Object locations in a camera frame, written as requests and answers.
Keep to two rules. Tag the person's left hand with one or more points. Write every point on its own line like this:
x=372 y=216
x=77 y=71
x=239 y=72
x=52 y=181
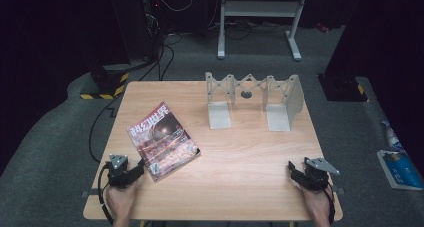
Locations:
x=120 y=202

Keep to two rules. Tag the small red object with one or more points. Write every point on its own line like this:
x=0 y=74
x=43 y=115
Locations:
x=322 y=27

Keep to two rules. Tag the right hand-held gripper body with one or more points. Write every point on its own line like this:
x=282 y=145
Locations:
x=316 y=177

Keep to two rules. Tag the blue white box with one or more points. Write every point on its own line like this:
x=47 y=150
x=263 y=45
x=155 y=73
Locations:
x=401 y=170

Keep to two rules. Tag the black column with striped base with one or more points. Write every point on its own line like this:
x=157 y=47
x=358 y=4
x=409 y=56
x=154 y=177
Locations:
x=106 y=80

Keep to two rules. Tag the black column base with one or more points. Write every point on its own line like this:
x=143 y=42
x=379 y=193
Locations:
x=343 y=87

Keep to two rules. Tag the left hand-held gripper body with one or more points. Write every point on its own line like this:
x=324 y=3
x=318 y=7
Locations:
x=118 y=177

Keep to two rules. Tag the red science fiction magazine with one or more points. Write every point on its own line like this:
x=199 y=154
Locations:
x=163 y=142

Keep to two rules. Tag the dark round table grommet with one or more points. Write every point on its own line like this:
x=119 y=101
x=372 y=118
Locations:
x=246 y=94

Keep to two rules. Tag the grey expandable bookend rack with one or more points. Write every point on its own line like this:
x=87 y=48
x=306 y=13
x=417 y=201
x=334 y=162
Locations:
x=218 y=115

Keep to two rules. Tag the grey table edge bracket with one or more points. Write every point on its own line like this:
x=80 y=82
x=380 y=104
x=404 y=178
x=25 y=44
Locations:
x=339 y=190
x=90 y=192

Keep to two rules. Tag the person's right hand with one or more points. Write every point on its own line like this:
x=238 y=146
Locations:
x=316 y=203

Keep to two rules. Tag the white and blue packet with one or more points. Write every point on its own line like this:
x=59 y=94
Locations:
x=393 y=137

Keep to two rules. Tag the white metal stand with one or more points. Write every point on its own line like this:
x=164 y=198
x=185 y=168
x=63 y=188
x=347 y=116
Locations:
x=260 y=8

